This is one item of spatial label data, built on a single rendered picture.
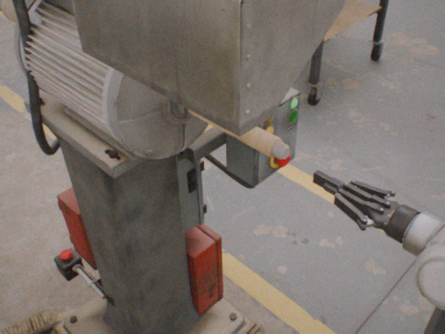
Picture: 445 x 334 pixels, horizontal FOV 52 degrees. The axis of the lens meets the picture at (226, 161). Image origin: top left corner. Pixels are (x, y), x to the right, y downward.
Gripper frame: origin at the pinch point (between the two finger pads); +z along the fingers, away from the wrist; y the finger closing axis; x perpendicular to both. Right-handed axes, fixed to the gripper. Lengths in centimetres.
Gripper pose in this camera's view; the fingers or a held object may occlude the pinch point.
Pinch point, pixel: (327, 182)
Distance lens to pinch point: 106.3
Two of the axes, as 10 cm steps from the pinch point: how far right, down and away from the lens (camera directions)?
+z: -7.1, -4.3, 5.5
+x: -0.2, -7.8, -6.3
